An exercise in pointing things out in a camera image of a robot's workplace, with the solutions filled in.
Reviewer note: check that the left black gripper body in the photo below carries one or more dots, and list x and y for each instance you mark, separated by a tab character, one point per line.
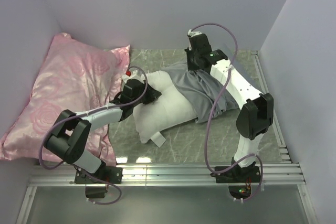
143	89

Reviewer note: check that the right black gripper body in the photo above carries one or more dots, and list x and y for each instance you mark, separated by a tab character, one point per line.
192	63

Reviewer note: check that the white pillow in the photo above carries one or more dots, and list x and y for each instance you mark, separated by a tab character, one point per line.
167	111

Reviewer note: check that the grey pillowcase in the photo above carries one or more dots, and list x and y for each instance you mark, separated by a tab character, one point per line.
201	90

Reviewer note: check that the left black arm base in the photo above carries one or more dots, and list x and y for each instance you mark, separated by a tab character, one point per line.
98	183

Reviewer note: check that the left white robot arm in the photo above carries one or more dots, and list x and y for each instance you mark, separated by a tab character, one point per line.
68	136

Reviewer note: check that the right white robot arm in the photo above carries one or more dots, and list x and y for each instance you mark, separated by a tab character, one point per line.
256	108

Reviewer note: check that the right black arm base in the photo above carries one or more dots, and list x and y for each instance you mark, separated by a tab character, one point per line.
245	181

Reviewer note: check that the pink satin rose pillow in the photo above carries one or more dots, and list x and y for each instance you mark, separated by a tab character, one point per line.
73	76

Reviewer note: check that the grey marble mat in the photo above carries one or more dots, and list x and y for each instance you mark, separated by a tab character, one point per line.
185	142

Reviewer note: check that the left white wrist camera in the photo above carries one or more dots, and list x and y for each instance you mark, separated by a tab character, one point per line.
131	74

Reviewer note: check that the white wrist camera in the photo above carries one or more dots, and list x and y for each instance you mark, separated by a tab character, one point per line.
192	33
131	74

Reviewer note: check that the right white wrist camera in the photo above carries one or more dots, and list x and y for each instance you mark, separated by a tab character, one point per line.
192	33

